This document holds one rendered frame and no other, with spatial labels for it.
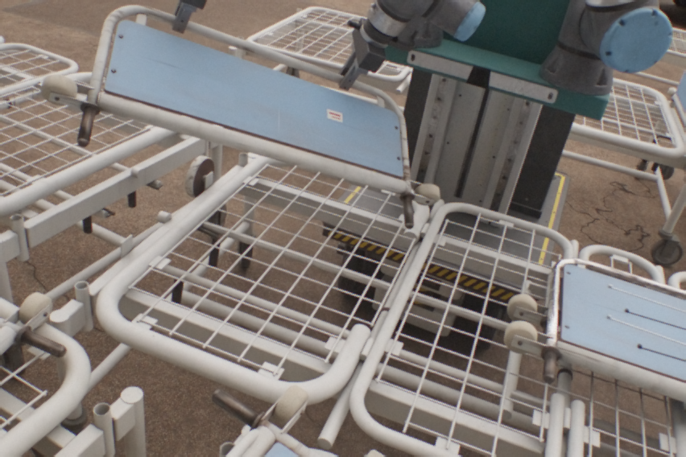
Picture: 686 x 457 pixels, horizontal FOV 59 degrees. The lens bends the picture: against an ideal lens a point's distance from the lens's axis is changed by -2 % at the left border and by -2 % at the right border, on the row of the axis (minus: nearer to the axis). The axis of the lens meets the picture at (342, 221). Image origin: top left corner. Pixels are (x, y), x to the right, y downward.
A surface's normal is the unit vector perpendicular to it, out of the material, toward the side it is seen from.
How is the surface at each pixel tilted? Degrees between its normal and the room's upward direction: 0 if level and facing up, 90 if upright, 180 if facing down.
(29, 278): 0
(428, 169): 90
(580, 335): 5
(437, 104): 90
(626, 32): 94
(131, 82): 35
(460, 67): 90
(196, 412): 0
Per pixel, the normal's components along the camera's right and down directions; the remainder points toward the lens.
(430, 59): -0.40, 0.44
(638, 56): 0.03, 0.60
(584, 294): 0.18, -0.87
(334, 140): 0.49, -0.41
